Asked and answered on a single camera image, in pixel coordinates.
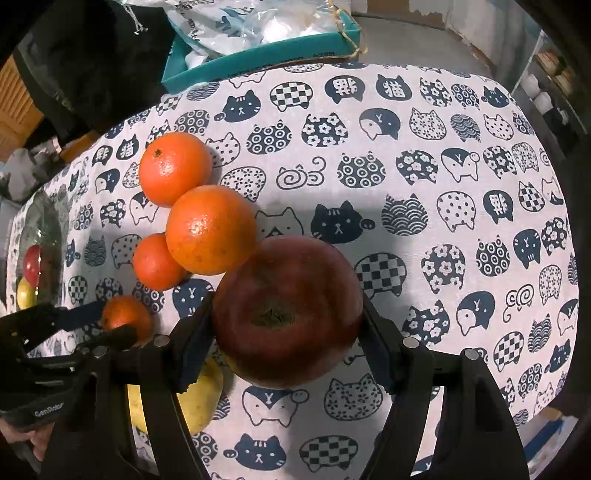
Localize small tangerine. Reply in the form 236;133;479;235
99;295;153;345
132;233;188;291

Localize large dark red apple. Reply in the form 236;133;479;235
212;236;363;388

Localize person's left hand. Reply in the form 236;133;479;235
0;418;55;461

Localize small red apple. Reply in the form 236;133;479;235
23;245;42;287

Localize green glass bowl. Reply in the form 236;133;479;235
5;189;67;313

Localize yellow green pear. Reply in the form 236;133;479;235
127;356;223;435

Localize large orange near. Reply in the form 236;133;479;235
165;185;256;276

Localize large orange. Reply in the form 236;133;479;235
165;185;256;276
138;132;213;208

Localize grey clothes pile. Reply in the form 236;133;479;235
1;137;64;204

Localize large orange far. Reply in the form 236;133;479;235
138;132;213;208

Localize wooden louvered cabinet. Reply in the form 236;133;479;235
0;56;44;162

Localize cat pattern tablecloth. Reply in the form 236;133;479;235
29;62;580;479

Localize black hanging coat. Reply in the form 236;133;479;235
1;1;174;139

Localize teal storage box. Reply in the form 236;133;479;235
161;11;362;94

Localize cardboard box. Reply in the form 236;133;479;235
259;45;369;70

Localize white printed plastic bag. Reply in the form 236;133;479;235
119;0;260;58

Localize clear plastic bag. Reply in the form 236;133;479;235
249;1;342;44

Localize shoe rack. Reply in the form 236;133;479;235
512;31;590;162

